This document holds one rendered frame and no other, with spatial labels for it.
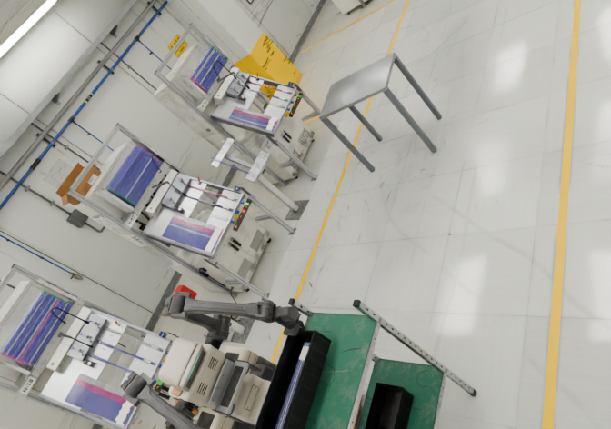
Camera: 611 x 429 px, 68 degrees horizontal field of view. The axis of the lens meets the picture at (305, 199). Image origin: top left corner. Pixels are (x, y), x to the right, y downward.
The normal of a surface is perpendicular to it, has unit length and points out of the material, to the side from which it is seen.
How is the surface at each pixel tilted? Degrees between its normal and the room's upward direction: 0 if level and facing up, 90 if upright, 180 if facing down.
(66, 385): 47
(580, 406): 0
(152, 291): 90
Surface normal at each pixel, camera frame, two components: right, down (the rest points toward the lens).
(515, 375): -0.65, -0.57
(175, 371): -0.01, -0.52
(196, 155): 0.68, -0.14
